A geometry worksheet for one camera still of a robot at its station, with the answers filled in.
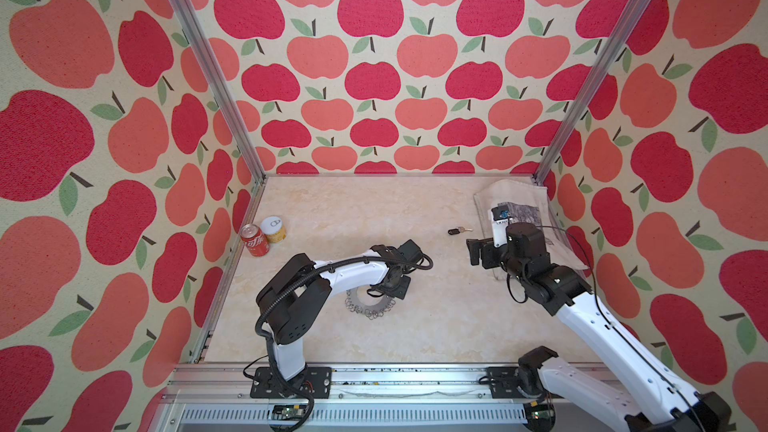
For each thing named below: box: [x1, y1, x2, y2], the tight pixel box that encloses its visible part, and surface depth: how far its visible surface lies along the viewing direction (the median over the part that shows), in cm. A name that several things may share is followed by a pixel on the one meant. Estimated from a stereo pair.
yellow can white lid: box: [260, 216, 286, 244], surface depth 101 cm
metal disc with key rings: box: [345, 287, 396, 320], surface depth 88 cm
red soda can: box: [240, 223, 270, 257], surface depth 93 cm
